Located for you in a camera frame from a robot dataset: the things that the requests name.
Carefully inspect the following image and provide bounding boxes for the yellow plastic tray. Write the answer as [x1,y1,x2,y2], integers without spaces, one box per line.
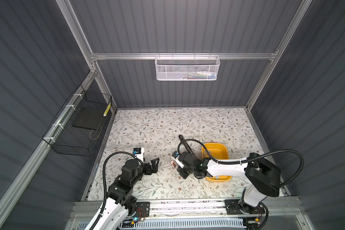
[204,142,232,182]

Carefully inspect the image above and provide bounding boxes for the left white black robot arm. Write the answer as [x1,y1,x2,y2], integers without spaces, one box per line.
[86,158,160,230]

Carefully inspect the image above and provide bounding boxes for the items in white basket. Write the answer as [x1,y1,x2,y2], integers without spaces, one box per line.
[177,71,217,81]

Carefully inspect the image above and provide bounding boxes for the yellow marker in basket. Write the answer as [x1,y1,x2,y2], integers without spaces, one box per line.
[103,103,111,117]

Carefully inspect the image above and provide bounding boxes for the black stapler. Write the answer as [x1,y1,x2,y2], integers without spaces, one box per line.
[178,134,195,156]

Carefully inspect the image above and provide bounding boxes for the white wire mesh basket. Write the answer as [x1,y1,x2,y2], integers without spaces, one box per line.
[154,55,220,81]

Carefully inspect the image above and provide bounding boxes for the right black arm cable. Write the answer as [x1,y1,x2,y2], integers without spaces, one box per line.
[177,138,305,188]

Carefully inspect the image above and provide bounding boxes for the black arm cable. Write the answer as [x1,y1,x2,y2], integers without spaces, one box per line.
[177,138,305,188]
[87,151,137,230]

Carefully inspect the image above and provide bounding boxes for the pink small stapler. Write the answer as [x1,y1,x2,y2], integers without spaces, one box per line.
[171,161,179,169]

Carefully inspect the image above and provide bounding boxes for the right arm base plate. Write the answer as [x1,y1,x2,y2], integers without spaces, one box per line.
[224,199,265,216]

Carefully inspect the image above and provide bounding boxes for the black pad in basket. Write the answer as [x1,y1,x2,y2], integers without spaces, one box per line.
[72,107,105,130]

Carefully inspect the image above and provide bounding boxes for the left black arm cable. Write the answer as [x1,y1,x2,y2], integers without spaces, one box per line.
[87,151,137,230]

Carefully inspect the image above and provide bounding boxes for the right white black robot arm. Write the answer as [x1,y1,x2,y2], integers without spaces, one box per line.
[172,151,280,212]

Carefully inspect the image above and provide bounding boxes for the aluminium mounting rail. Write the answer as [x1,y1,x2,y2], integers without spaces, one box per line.
[69,196,303,221]

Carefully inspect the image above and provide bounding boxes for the black wire basket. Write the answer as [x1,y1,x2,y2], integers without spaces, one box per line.
[43,86,113,157]

